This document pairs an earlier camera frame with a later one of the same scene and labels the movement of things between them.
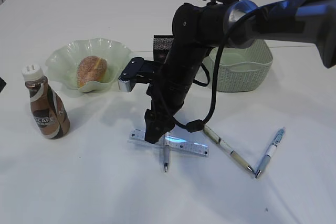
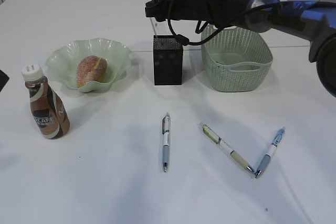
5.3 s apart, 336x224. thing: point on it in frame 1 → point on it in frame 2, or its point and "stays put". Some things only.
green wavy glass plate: (61, 65) stays put
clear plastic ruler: (169, 142) → (161, 28)
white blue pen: (272, 149) stays put
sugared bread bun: (91, 68) stays put
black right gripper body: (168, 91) → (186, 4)
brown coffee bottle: (50, 116) stays put
